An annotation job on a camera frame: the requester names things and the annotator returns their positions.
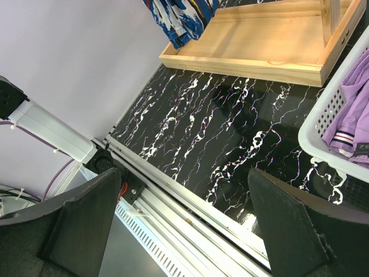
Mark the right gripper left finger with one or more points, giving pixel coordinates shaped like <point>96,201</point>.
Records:
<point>62,236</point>

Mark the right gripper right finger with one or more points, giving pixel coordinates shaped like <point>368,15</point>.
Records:
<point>305,235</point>

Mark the purple trousers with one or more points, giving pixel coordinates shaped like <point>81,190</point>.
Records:
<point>348,132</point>

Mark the blue patterned trousers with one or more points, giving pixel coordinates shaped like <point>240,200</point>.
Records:
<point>182,20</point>

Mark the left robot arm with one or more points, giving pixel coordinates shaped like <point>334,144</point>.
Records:
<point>17,108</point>

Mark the white plastic basket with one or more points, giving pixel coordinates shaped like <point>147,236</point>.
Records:
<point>323,113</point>

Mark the black marble table mat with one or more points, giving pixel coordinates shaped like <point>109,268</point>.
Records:
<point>206,131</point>

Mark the wooden clothes rack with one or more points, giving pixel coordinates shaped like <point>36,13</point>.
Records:
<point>297,42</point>

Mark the aluminium mounting rail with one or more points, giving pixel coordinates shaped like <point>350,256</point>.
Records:
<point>183,234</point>

